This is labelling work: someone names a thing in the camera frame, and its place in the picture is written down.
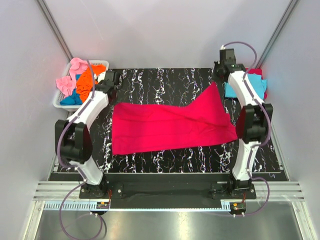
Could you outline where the folded red t shirt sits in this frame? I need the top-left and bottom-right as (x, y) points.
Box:
(247, 68), (268, 100)

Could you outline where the folded cyan t shirt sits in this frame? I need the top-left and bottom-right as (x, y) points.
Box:
(224, 73), (268, 100)

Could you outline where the light pink t shirt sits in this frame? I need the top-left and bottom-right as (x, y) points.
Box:
(56, 57), (89, 98)

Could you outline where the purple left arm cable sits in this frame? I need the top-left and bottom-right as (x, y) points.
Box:
(56, 59), (107, 240)

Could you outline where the white slotted cable duct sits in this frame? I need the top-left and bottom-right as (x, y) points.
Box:
(44, 200), (231, 212)

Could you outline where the blue t shirt in basket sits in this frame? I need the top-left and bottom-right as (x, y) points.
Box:
(56, 76), (83, 106)

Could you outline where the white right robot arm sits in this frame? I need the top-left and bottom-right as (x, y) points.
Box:
(214, 45), (273, 199)

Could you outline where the black marble pattern mat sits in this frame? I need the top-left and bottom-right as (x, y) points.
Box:
(49, 67), (291, 182)

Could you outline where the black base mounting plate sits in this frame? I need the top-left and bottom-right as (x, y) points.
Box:
(79, 173), (257, 205)

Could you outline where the white plastic laundry basket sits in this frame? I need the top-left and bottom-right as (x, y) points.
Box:
(53, 57), (109, 112)

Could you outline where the magenta t shirt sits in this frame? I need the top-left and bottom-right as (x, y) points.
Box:
(112, 83), (238, 155)

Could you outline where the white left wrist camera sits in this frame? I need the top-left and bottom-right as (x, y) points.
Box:
(96, 71), (106, 83)

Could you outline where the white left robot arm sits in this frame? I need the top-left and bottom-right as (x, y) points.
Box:
(54, 71), (121, 198)

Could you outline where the orange t shirt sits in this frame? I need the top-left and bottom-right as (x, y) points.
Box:
(76, 64), (106, 103)

